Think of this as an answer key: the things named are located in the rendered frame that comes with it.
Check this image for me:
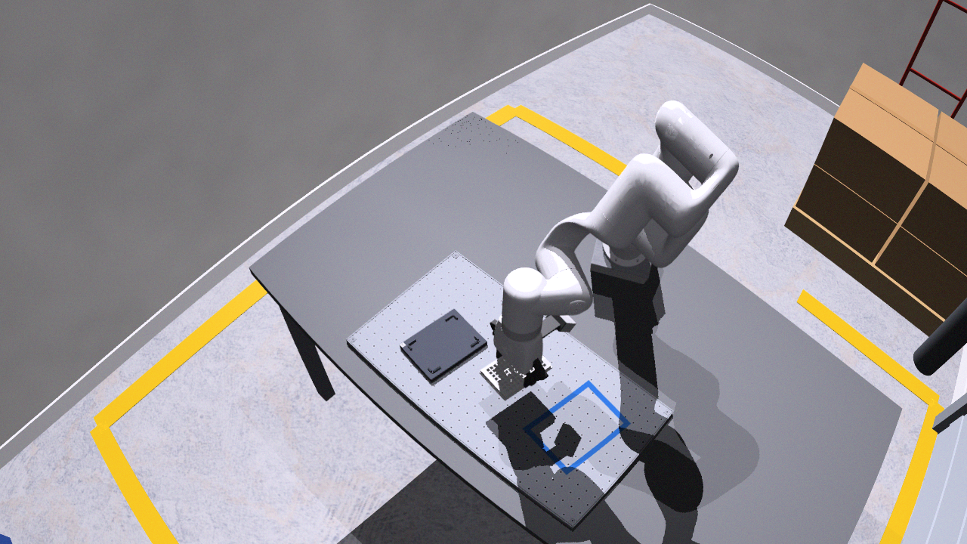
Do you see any blue tape outline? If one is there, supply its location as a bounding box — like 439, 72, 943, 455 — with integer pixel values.
523, 381, 631, 474

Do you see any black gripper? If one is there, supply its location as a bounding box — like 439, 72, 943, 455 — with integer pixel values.
490, 315, 548, 388

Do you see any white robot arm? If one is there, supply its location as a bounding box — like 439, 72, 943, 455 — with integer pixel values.
501, 100, 739, 342

